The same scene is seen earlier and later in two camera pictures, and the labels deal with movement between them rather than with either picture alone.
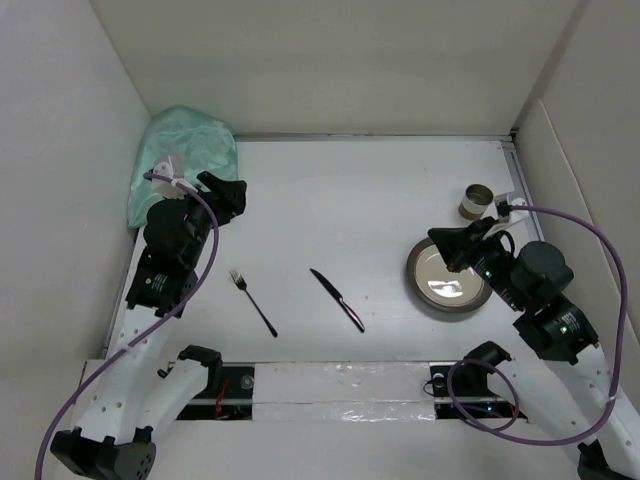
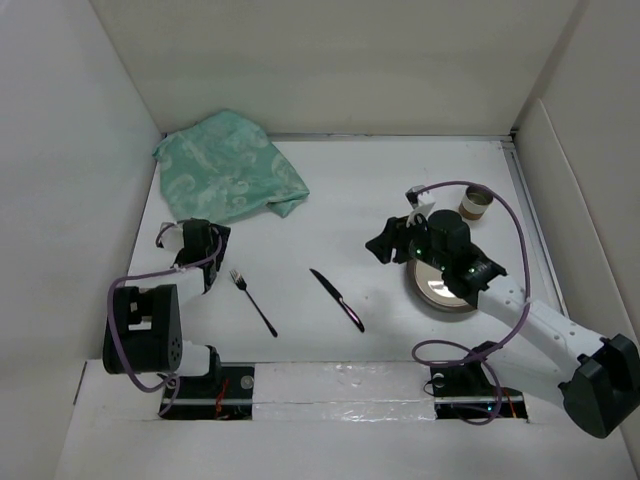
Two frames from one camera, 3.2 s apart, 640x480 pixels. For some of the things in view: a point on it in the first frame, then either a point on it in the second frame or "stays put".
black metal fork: (240, 282) stays put
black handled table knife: (336, 294) stays put
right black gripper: (474, 233) to (381, 246)
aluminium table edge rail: (521, 185) stays put
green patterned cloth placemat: (205, 144) to (223, 168)
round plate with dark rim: (438, 288) stays put
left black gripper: (225, 197) to (216, 240)
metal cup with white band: (475, 201) stays put
